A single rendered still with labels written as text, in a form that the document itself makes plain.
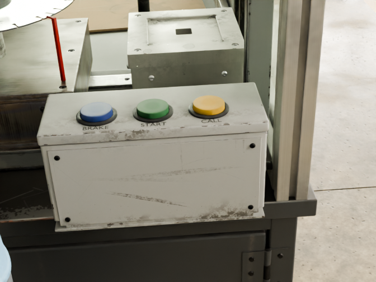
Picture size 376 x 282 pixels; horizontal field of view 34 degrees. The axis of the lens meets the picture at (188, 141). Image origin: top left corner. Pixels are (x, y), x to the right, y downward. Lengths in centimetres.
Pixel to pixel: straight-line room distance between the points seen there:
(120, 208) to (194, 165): 12
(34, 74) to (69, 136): 29
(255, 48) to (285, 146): 14
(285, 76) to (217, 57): 20
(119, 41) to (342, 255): 96
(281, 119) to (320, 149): 159
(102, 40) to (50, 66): 37
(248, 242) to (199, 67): 27
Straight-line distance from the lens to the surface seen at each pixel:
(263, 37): 85
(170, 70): 93
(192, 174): 77
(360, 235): 199
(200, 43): 95
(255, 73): 87
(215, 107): 75
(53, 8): 99
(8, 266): 53
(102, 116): 75
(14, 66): 106
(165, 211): 80
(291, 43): 74
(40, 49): 111
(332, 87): 284
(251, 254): 93
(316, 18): 74
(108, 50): 133
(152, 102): 77
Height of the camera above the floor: 127
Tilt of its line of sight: 32 degrees down
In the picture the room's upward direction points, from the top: 2 degrees counter-clockwise
